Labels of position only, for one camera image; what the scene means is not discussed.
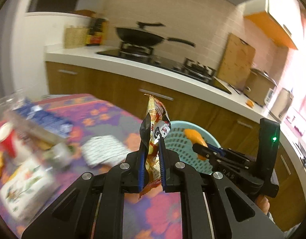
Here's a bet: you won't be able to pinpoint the white heart-pattern paper bag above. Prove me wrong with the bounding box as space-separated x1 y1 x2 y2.
81 135 131 168

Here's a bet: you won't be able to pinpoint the snack wrapper packet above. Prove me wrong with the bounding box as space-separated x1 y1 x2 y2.
139 93 171 198

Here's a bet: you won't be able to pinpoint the red white paper cup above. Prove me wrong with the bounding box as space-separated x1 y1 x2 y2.
0 122 32 166

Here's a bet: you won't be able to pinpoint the blue white milk carton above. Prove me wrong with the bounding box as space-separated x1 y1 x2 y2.
10 99 73 144

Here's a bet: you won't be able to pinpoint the clear plastic bag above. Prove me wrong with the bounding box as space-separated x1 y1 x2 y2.
0 89 28 112

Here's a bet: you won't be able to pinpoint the wooden kitchen base cabinets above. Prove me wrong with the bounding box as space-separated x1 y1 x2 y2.
46 62 306 231

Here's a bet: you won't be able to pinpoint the person's right hand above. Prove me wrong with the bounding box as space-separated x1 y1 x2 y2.
255 194 270 215

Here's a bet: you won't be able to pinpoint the light blue plastic basket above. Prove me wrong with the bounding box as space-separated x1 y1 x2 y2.
165 120 221 174

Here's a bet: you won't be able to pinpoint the small orange peel on counter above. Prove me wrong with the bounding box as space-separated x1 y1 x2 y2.
246 99 254 108

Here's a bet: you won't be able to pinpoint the beige rice cooker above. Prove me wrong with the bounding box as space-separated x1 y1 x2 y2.
243 68 277 107

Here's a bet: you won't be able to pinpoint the floral purple tablecloth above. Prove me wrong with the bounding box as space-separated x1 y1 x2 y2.
39 94 182 238

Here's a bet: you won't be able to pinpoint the white electric kettle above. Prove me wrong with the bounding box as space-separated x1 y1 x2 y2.
270 88 294 123

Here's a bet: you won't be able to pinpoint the wooden cutting board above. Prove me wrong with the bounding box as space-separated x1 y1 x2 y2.
216 33 256 90

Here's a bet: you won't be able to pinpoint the white countertop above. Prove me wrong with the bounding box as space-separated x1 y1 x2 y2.
44 45 306 187

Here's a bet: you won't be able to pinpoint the black gas stove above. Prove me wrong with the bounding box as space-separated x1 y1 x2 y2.
97 42 231 94

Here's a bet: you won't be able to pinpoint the black wok pan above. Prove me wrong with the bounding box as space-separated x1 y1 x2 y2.
116 22 196 48

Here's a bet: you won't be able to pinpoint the large sauce bottle red label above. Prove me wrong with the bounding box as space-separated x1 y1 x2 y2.
85 18 107 46

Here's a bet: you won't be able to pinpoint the wicker utensil basket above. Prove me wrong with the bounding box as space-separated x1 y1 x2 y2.
64 26 88 49

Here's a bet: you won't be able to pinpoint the orange wall cabinet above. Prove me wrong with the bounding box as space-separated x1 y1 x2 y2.
244 0 303 50

